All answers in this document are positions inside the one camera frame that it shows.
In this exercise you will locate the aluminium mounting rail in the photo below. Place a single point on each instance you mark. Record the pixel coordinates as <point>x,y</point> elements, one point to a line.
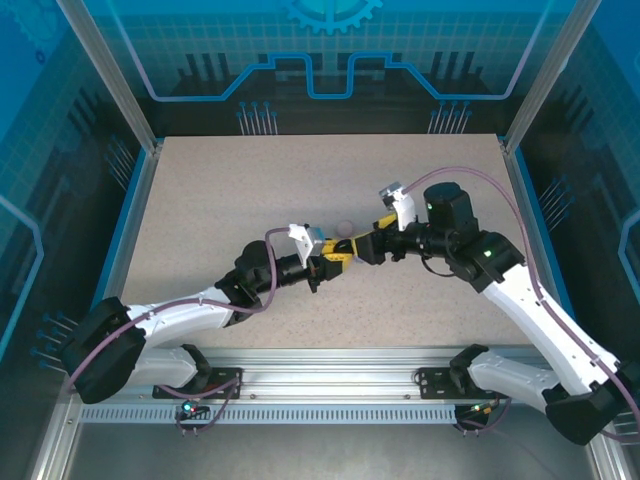
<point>325,375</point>

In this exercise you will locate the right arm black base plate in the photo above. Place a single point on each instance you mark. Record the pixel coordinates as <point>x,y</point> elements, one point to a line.
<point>432,385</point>

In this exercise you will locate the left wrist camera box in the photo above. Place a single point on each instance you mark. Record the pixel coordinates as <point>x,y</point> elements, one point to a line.
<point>307,240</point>

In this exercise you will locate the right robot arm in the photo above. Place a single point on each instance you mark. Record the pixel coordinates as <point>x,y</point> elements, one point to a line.
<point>535,330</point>

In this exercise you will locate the small controller board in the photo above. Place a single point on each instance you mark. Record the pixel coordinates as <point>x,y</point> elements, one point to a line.
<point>192,409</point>
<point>480,409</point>

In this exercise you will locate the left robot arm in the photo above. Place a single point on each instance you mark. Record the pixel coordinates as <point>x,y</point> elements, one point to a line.
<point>185,322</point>

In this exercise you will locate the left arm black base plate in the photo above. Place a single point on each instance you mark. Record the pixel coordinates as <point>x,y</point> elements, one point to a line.
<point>227,392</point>

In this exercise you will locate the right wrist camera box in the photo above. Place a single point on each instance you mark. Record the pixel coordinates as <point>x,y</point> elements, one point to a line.
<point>405,212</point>

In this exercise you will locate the aluminium corner post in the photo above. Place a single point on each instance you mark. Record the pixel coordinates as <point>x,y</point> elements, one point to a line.
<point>111,75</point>
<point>550,75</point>

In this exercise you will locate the grey metal panel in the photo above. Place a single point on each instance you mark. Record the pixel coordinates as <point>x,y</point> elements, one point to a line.
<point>325,455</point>

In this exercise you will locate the blue table edge trim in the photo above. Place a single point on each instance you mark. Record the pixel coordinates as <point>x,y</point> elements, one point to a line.
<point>550,250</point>
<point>114,250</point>

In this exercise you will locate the aluminium table side rail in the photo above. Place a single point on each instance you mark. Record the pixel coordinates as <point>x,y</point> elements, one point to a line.
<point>531,225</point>
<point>133,225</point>

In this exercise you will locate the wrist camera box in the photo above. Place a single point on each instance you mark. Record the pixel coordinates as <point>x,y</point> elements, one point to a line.
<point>405,212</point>
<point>307,240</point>

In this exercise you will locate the pink earbud charging case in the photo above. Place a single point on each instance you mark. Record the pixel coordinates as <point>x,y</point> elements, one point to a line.
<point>344,228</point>

